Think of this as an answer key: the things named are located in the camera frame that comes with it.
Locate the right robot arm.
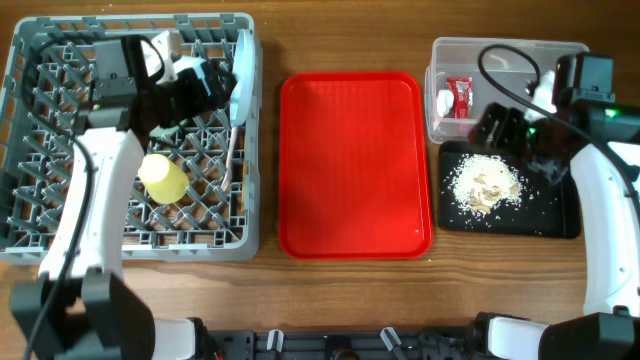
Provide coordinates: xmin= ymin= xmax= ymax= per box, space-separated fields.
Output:
xmin=468 ymin=52 xmax=639 ymax=359

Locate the light blue plate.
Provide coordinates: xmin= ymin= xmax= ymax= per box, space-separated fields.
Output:
xmin=230 ymin=29 xmax=256 ymax=127

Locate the red serving tray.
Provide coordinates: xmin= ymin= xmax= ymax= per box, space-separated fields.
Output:
xmin=279 ymin=71 xmax=433 ymax=260

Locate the light blue bowl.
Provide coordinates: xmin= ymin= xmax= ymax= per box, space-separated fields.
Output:
xmin=173 ymin=55 xmax=205 ymax=84

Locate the white plastic fork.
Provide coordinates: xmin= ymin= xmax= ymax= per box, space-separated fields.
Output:
xmin=221 ymin=127 xmax=239 ymax=192

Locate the grey dishwasher rack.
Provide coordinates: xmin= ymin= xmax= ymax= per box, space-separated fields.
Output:
xmin=1 ymin=13 xmax=262 ymax=265

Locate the rice food waste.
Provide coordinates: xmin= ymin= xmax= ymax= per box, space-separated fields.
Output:
xmin=445 ymin=154 xmax=526 ymax=217

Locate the yellow plastic cup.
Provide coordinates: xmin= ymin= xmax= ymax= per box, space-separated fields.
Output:
xmin=138 ymin=153 xmax=189 ymax=205

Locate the green bowl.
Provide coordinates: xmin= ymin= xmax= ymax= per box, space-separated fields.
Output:
xmin=149 ymin=125 xmax=180 ymax=138

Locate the clear plastic bin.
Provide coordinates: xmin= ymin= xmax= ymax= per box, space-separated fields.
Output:
xmin=424 ymin=37 xmax=589 ymax=144

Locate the wooden chopstick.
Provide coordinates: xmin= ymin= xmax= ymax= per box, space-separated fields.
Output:
xmin=240 ymin=160 xmax=249 ymax=213

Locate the white napkin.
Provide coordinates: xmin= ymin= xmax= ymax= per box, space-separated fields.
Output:
xmin=436 ymin=89 xmax=455 ymax=117

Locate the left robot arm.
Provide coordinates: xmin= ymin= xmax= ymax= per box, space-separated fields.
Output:
xmin=11 ymin=35 xmax=257 ymax=359

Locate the red sauce packet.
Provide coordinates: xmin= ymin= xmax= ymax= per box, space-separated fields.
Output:
xmin=446 ymin=76 xmax=473 ymax=119

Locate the black waste tray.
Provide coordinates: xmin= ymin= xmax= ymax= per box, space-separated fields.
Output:
xmin=438 ymin=141 xmax=581 ymax=239

